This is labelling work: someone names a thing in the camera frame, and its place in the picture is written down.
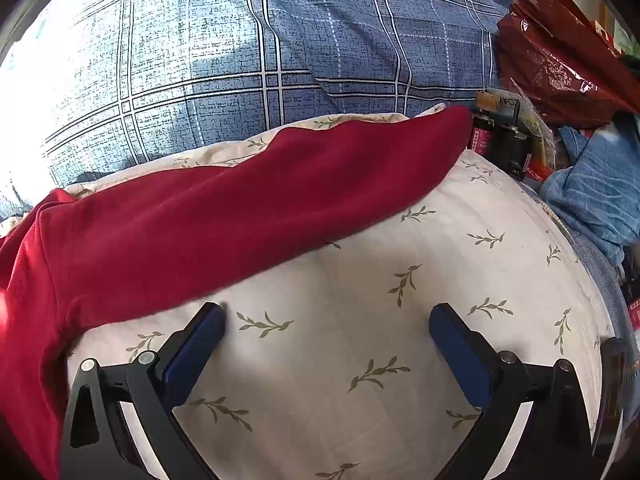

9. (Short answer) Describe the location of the snack packet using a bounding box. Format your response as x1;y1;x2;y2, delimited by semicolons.
520;97;558;183

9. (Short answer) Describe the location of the blue denim-look sheet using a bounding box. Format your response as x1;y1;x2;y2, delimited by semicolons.
520;180;633;346

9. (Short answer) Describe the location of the red plastic bag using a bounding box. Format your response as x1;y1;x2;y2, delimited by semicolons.
495;0;640;128

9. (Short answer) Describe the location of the red and green box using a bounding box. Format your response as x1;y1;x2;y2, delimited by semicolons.
587;7;636;56

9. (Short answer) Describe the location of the blue plaid blanket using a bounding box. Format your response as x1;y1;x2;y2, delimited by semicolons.
0;0;531;221

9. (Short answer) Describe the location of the black bottle with pink label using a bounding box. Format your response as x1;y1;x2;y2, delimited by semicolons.
470;91;497;157

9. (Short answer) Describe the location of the white leaf-print pillow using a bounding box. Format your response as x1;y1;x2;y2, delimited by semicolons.
0;102;623;480

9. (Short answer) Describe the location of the red garment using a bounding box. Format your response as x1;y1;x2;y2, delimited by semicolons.
0;105;475;480

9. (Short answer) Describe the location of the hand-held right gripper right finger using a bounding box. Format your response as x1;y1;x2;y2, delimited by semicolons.
429;303;601;480

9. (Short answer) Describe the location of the black box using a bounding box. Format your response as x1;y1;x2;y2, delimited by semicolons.
492;122;533;181

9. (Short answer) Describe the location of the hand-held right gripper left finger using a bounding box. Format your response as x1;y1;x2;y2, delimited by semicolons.
60;302;226;480

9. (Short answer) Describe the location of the light blue cloth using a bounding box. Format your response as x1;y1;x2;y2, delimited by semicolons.
542;110;640;261

